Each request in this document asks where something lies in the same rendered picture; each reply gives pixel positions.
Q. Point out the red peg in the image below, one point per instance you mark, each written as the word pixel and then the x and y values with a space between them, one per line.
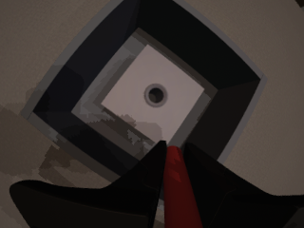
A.
pixel 180 209

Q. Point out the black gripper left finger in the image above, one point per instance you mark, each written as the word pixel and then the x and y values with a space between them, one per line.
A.
pixel 129 202

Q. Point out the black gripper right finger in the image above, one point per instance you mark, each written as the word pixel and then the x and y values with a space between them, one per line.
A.
pixel 225 200

